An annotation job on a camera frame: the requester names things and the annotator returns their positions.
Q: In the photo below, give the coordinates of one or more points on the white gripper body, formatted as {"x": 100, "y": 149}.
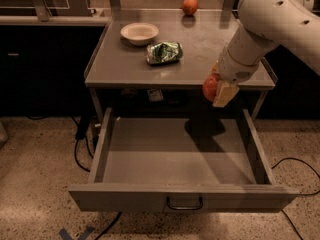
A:
{"x": 235, "y": 69}

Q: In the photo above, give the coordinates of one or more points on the red apple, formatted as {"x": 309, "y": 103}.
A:
{"x": 209, "y": 87}

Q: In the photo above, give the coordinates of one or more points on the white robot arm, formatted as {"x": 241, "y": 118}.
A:
{"x": 265, "y": 25}

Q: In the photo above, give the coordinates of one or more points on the grey open drawer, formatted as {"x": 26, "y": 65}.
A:
{"x": 140, "y": 161}

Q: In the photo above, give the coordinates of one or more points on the crushed green can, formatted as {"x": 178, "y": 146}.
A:
{"x": 163, "y": 53}

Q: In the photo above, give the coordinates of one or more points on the orange fruit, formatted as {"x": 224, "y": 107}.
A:
{"x": 189, "y": 7}

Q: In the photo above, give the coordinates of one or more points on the grey cabinet table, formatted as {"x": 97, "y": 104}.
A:
{"x": 118, "y": 64}

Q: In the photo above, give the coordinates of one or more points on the white bowl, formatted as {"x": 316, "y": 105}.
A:
{"x": 139, "y": 34}

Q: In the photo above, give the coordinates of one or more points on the dark background counter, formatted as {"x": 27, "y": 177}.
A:
{"x": 42, "y": 68}

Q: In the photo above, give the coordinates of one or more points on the black drawer handle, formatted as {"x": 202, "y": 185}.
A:
{"x": 198, "y": 205}

